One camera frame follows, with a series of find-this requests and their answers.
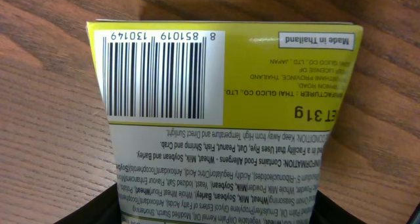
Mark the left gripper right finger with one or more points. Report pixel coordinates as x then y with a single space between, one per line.
326 211

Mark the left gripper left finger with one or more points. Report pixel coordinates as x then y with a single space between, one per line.
104 209

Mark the green snack carton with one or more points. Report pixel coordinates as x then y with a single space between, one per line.
221 122

